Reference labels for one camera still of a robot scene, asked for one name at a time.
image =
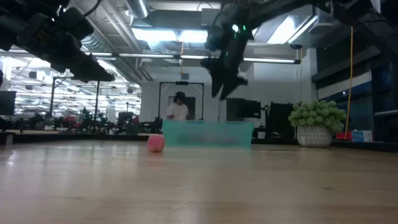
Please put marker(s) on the black monitor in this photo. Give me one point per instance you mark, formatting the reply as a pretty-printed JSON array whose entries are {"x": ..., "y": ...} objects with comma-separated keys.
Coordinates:
[{"x": 7, "y": 102}]

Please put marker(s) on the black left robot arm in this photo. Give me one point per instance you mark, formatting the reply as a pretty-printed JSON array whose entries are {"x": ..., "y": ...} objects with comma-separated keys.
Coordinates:
[{"x": 12, "y": 18}]

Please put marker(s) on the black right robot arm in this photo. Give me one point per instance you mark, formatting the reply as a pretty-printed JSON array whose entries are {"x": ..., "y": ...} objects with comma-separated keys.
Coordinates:
[{"x": 357, "y": 21}]

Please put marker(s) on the red box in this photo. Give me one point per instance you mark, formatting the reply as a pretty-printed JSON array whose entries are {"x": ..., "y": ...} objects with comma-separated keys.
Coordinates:
[{"x": 343, "y": 136}]

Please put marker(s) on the green plant in white pot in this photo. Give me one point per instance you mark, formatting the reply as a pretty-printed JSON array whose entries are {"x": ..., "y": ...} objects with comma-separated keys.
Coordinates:
[{"x": 314, "y": 137}]

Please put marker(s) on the grey ceiling box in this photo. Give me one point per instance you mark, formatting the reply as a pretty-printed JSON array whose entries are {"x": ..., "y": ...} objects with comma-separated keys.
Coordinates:
[{"x": 210, "y": 18}]

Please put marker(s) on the black metal frame rig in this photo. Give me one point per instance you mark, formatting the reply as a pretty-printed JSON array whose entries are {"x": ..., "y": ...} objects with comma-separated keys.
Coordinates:
[
  {"x": 53, "y": 99},
  {"x": 182, "y": 83}
]

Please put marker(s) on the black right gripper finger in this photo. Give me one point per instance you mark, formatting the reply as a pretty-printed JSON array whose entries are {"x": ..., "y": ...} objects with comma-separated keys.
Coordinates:
[
  {"x": 217, "y": 77},
  {"x": 231, "y": 85}
]

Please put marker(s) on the long LED light bar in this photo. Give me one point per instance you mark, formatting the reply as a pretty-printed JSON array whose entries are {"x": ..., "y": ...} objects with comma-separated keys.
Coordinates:
[{"x": 149, "y": 56}]

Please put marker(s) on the person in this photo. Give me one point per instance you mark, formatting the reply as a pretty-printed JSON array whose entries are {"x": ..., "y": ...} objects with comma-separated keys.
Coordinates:
[{"x": 178, "y": 111}]

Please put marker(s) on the silver ventilation duct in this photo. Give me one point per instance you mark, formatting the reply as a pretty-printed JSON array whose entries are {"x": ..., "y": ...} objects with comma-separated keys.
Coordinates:
[{"x": 138, "y": 7}]

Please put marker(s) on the dark wall screen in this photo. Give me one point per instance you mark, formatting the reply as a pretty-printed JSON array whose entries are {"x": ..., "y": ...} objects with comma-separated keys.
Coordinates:
[{"x": 245, "y": 109}]

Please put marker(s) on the grey wall vent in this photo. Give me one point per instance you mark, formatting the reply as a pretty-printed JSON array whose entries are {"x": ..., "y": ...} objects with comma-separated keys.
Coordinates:
[{"x": 185, "y": 76}]

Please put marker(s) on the pink toy peach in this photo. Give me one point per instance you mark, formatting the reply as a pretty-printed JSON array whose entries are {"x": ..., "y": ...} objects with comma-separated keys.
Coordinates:
[{"x": 156, "y": 143}]

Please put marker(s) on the teal translucent tupperware box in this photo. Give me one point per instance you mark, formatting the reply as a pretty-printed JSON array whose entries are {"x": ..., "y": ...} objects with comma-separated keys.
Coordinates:
[{"x": 206, "y": 133}]

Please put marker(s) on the black dome camera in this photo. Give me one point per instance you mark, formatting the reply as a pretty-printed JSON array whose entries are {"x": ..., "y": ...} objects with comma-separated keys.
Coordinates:
[{"x": 295, "y": 46}]

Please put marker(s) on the blue box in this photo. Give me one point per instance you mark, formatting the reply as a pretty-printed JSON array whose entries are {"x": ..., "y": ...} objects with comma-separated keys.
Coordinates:
[{"x": 362, "y": 136}]

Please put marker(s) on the black panel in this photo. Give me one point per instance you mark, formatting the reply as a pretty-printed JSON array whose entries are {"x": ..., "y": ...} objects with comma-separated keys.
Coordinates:
[{"x": 280, "y": 121}]

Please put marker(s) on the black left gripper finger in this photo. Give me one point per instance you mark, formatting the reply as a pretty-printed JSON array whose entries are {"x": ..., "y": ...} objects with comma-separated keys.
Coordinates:
[
  {"x": 85, "y": 62},
  {"x": 93, "y": 76}
]

